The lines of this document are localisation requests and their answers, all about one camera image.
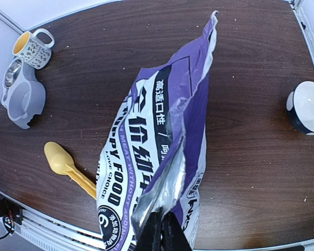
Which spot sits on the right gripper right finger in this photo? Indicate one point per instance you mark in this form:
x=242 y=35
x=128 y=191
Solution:
x=173 y=238

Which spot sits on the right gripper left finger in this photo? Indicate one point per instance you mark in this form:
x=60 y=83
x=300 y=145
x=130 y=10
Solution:
x=150 y=238

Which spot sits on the purple pet food bag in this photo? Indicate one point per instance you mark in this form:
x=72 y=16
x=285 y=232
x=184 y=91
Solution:
x=155 y=154

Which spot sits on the grey double pet feeder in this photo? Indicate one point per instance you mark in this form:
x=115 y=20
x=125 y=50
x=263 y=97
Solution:
x=23 y=95

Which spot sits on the yellow plastic scoop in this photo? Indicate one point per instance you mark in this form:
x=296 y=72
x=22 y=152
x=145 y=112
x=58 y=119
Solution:
x=62 y=163

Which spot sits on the white and blue bowl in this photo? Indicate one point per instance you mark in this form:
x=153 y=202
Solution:
x=300 y=107

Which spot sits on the patterned mug yellow inside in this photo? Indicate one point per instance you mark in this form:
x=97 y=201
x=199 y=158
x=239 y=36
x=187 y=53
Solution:
x=31 y=50

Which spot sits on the left aluminium frame post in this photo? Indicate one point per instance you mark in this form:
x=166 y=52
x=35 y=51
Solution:
x=11 y=23

